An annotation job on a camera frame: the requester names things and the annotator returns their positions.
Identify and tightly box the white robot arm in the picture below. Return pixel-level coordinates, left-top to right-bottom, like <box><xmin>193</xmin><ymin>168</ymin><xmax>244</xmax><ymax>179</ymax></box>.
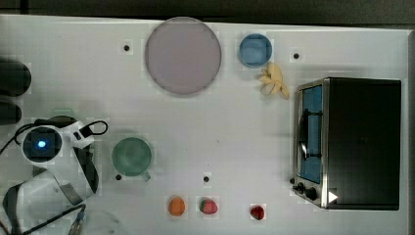
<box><xmin>3</xmin><ymin>119</ymin><xmax>99</xmax><ymax>235</ymax></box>

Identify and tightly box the pink round plate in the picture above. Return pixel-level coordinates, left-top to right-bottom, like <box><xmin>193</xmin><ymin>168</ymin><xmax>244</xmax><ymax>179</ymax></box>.
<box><xmin>145</xmin><ymin>17</ymin><xmax>221</xmax><ymax>95</ymax></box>

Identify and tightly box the yellow plush banana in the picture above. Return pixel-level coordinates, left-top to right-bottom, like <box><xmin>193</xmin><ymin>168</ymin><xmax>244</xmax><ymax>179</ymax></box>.
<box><xmin>259</xmin><ymin>63</ymin><xmax>290</xmax><ymax>99</ymax></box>

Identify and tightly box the blue bowl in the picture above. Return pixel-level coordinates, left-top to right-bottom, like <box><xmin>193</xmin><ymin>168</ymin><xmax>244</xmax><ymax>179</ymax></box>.
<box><xmin>239</xmin><ymin>33</ymin><xmax>273</xmax><ymax>68</ymax></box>

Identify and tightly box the green mug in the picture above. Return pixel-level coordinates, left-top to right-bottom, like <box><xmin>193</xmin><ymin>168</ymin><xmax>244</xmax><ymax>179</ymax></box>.
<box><xmin>112</xmin><ymin>137</ymin><xmax>153</xmax><ymax>182</ymax></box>

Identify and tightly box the toy strawberry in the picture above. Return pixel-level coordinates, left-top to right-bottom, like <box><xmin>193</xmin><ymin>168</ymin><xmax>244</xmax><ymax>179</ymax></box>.
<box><xmin>199</xmin><ymin>198</ymin><xmax>218</xmax><ymax>214</ymax></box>

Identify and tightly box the orange toy fruit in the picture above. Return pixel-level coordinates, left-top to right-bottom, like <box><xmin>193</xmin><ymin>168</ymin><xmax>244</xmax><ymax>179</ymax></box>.
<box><xmin>168</xmin><ymin>197</ymin><xmax>186</xmax><ymax>216</ymax></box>

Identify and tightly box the red toy apple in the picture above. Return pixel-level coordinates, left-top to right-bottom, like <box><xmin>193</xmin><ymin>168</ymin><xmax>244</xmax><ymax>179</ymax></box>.
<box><xmin>250</xmin><ymin>205</ymin><xmax>265</xmax><ymax>220</ymax></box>

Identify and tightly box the stainless steel toaster oven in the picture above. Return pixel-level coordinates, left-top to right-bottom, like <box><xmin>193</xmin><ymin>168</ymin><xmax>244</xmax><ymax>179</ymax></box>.
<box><xmin>290</xmin><ymin>77</ymin><xmax>401</xmax><ymax>211</ymax></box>

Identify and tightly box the black object upper left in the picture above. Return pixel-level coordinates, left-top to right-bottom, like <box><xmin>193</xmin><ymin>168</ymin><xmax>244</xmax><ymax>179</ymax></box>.
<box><xmin>0</xmin><ymin>59</ymin><xmax>31</xmax><ymax>97</ymax></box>

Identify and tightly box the black object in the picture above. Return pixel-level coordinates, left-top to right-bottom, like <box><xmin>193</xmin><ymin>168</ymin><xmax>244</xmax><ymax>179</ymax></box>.
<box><xmin>0</xmin><ymin>59</ymin><xmax>31</xmax><ymax>97</ymax></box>
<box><xmin>0</xmin><ymin>102</ymin><xmax>22</xmax><ymax>125</ymax></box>

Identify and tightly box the black object lower left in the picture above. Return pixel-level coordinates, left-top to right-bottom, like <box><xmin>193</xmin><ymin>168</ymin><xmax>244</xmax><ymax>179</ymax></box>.
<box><xmin>0</xmin><ymin>102</ymin><xmax>22</xmax><ymax>125</ymax></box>

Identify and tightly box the black usb cable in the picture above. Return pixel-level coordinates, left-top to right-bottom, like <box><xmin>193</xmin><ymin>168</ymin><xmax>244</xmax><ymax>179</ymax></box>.
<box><xmin>79</xmin><ymin>119</ymin><xmax>110</xmax><ymax>138</ymax></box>

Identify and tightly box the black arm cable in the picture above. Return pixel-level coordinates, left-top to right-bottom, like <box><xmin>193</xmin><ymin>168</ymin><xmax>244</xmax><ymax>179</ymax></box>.
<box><xmin>0</xmin><ymin>204</ymin><xmax>87</xmax><ymax>235</ymax></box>

